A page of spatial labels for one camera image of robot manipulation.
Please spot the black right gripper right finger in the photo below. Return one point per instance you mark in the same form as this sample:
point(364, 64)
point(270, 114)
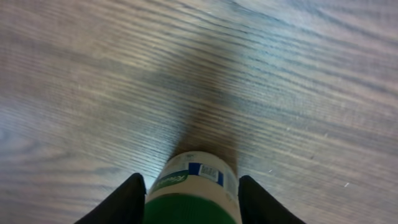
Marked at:
point(258, 206)

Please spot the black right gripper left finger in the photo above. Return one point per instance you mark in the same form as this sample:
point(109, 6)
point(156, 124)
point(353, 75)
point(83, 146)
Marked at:
point(125, 205)

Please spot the green lid jar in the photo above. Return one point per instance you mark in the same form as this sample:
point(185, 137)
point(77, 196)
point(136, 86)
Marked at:
point(194, 187)

